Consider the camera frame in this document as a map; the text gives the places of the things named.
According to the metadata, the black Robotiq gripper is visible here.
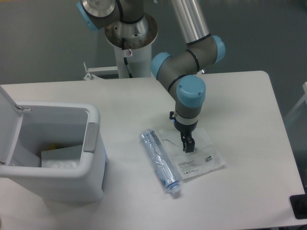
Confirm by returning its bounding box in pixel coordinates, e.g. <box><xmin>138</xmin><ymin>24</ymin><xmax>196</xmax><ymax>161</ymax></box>
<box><xmin>174</xmin><ymin>120</ymin><xmax>198</xmax><ymax>152</ymax></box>

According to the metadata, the white plastic packaging bag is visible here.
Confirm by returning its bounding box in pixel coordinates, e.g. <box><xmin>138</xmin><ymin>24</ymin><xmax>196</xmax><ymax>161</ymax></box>
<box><xmin>159</xmin><ymin>127</ymin><xmax>225</xmax><ymax>180</ymax></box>

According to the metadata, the crushed clear plastic bottle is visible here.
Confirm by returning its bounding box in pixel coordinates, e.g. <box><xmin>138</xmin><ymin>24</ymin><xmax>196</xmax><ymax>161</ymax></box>
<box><xmin>139</xmin><ymin>129</ymin><xmax>181</xmax><ymax>198</ymax></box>

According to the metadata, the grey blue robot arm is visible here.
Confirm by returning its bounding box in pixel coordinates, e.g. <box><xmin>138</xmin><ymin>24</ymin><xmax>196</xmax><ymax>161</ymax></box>
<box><xmin>77</xmin><ymin>0</ymin><xmax>225</xmax><ymax>152</ymax></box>

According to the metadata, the white trash can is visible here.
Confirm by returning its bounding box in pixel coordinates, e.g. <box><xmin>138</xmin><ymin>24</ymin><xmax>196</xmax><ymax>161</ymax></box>
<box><xmin>0</xmin><ymin>101</ymin><xmax>106</xmax><ymax>202</ymax></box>

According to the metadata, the white trash can lid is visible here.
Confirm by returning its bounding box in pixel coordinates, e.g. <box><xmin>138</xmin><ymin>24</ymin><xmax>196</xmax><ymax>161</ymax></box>
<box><xmin>0</xmin><ymin>86</ymin><xmax>23</xmax><ymax>164</ymax></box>

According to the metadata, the black device at table edge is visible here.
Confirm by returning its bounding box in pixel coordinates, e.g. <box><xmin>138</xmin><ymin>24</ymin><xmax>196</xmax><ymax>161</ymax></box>
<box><xmin>289</xmin><ymin>194</ymin><xmax>307</xmax><ymax>219</ymax></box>

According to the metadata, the black cable on pedestal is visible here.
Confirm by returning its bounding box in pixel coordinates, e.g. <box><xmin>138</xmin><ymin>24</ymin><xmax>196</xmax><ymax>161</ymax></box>
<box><xmin>121</xmin><ymin>37</ymin><xmax>134</xmax><ymax>79</ymax></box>

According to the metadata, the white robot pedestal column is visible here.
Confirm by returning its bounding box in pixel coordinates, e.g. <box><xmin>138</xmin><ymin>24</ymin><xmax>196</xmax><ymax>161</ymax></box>
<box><xmin>105</xmin><ymin>13</ymin><xmax>158</xmax><ymax>69</ymax></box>

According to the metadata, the white frame at right edge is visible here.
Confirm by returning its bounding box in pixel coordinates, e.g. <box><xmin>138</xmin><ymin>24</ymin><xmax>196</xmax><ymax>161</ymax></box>
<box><xmin>284</xmin><ymin>82</ymin><xmax>307</xmax><ymax>128</ymax></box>

